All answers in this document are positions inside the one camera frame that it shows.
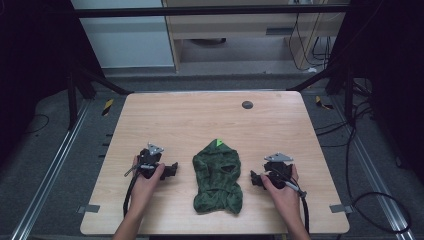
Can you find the white cabinet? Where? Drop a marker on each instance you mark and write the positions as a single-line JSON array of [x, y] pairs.
[[123, 40]]

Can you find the black diagonal frame strut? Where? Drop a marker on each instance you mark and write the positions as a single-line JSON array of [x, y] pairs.
[[316, 79], [103, 80]]

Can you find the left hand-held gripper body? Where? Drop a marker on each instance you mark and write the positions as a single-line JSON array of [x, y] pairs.
[[149, 161]]

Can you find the light wooden desk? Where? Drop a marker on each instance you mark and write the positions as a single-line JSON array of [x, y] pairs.
[[233, 28]]

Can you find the black curtain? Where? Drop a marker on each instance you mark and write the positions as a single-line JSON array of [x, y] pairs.
[[390, 83], [31, 76]]

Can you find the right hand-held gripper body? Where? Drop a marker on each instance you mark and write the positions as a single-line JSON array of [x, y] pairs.
[[278, 168]]

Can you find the person's right hand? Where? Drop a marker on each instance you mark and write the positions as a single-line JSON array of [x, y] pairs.
[[286, 200]]

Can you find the grey round table grommet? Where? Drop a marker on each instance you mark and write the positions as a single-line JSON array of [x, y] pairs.
[[247, 105]]

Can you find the black frame post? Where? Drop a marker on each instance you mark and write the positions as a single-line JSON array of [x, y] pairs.
[[72, 103], [349, 96]]

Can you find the dark green fleece garment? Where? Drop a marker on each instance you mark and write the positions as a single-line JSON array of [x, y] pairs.
[[217, 180]]

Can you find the aluminium floor rail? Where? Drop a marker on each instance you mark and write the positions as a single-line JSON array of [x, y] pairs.
[[50, 173], [376, 180]]

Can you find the grey tape strip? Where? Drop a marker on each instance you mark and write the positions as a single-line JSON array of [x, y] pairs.
[[88, 208], [341, 208]]

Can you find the black horizontal frame bar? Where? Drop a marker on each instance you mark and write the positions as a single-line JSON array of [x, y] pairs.
[[206, 11]]

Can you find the yellow black hazard tape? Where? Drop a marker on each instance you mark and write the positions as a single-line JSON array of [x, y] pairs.
[[107, 107], [322, 103]]

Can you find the person's left hand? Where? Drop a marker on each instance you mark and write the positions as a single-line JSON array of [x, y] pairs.
[[143, 191]]

